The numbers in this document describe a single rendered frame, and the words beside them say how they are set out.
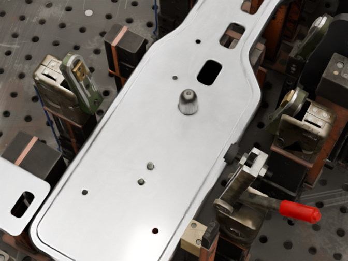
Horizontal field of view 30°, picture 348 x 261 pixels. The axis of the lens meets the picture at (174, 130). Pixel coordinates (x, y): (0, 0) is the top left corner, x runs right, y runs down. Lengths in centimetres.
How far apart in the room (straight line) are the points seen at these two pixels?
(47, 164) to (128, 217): 17
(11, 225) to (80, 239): 11
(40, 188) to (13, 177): 5
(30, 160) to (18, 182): 5
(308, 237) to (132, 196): 45
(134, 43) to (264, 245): 48
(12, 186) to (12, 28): 60
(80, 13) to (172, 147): 61
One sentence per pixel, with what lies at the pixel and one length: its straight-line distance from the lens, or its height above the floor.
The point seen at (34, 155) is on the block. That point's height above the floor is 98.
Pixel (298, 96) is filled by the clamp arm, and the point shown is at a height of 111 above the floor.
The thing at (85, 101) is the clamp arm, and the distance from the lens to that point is 108.
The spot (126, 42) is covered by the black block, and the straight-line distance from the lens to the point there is 118.
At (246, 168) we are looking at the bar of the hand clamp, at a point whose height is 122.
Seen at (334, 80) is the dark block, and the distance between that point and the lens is 102.
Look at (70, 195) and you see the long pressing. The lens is 105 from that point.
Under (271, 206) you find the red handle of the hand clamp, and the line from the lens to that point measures 92.
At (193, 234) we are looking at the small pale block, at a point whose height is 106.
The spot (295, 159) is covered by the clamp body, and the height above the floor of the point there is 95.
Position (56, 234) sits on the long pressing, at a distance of 104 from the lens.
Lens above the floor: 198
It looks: 65 degrees down
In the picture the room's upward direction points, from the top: 1 degrees counter-clockwise
